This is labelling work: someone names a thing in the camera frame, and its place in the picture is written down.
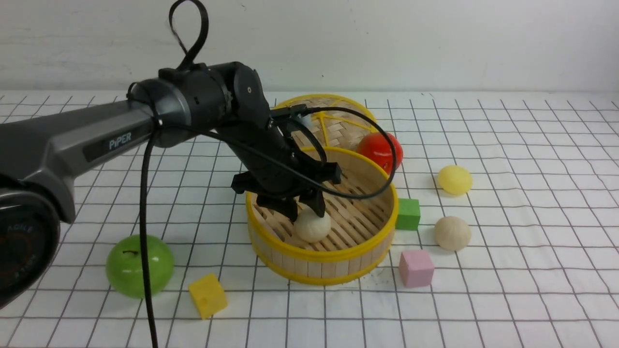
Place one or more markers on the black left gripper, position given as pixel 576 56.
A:
pixel 277 170

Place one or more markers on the beige bun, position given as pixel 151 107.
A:
pixel 311 228
pixel 452 233

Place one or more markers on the yellow bun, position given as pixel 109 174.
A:
pixel 455 180

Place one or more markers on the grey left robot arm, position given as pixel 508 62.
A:
pixel 41 157

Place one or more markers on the bamboo steamer tray yellow rim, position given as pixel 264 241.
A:
pixel 359 239

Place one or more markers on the woven bamboo steamer lid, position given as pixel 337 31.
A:
pixel 334 128

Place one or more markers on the red tomato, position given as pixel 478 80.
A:
pixel 376 148

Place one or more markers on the green cube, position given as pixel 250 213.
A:
pixel 409 215

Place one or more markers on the yellow cube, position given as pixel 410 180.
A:
pixel 208 296

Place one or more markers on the pink cube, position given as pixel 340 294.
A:
pixel 416 268

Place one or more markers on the green apple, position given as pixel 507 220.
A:
pixel 124 266

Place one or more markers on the white checkered tablecloth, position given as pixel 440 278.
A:
pixel 540 271

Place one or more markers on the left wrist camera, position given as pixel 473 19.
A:
pixel 296 113

